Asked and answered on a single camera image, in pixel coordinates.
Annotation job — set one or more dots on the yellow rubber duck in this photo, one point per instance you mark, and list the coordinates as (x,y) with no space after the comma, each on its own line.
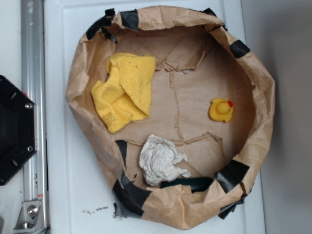
(221,110)

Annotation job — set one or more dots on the metal corner bracket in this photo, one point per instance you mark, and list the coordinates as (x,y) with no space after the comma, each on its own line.
(31,218)

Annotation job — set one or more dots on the crumpled white paper towel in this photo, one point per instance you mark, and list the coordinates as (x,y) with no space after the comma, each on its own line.
(158,159)

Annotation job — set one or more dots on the yellow microfiber cloth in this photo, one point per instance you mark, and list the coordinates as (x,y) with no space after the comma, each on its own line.
(126,95)

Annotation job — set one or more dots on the dark teal object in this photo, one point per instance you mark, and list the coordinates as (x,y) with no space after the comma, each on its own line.
(197,184)

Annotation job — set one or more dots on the aluminium extrusion rail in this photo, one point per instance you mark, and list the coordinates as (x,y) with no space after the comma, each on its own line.
(35,174)

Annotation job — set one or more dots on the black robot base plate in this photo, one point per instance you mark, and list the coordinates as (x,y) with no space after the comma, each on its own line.
(17,130)

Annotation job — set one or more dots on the brown paper bag tray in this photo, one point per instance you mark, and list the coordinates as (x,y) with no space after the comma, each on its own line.
(197,60)

